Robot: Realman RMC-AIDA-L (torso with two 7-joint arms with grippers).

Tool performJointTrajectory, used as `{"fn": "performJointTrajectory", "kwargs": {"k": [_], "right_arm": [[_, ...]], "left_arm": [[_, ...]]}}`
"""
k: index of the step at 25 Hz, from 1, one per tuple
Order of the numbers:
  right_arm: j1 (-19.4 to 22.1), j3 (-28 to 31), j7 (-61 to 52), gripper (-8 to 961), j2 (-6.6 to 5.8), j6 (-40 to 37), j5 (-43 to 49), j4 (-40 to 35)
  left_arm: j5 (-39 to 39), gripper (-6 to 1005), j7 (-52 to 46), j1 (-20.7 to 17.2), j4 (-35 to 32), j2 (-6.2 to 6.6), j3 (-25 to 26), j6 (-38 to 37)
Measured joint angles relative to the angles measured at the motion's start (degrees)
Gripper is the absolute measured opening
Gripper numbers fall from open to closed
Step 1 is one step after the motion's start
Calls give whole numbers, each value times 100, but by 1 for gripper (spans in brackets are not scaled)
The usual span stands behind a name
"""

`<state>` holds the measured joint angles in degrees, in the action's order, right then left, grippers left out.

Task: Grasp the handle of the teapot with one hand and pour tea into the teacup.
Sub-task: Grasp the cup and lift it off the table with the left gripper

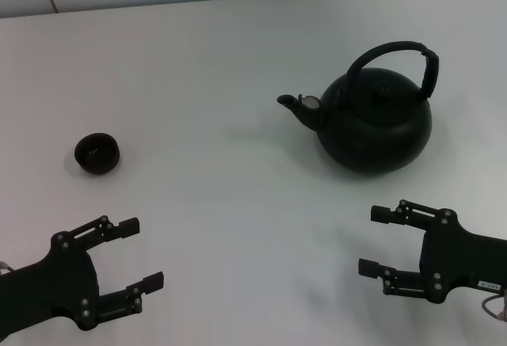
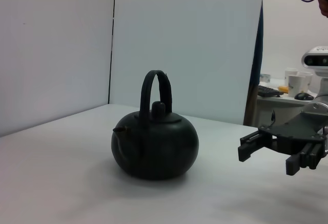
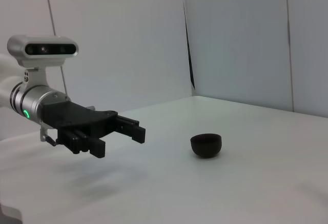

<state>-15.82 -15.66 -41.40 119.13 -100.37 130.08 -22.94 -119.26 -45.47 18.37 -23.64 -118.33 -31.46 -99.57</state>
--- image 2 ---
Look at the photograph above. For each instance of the dark blue curtain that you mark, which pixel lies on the dark blue curtain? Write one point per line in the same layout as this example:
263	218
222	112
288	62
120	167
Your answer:
255	80

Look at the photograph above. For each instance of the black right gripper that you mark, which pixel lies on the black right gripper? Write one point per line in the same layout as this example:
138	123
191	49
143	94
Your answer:
294	131

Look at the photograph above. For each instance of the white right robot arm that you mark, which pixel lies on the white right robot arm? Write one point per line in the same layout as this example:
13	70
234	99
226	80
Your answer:
320	107

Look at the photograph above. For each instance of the white paper cup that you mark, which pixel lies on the white paper cup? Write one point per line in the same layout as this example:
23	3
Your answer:
296	85
290	72
308	80

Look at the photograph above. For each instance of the small white container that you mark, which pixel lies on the small white container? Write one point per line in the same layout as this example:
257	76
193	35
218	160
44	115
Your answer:
265	78

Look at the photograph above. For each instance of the bystander hand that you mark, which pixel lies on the bystander hand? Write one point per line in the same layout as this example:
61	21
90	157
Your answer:
324	1

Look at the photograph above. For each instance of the white desk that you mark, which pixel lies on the white desk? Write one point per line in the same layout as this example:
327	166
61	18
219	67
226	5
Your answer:
276	108

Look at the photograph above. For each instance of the small yellow object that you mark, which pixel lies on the small yellow object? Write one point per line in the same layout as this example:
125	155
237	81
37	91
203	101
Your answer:
283	89

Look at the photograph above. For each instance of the black computer keyboard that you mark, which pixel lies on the black computer keyboard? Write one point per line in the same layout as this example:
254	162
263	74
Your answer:
269	91

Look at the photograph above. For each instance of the black computer mouse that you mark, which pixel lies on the black computer mouse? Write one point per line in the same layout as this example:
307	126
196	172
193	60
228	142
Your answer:
303	96

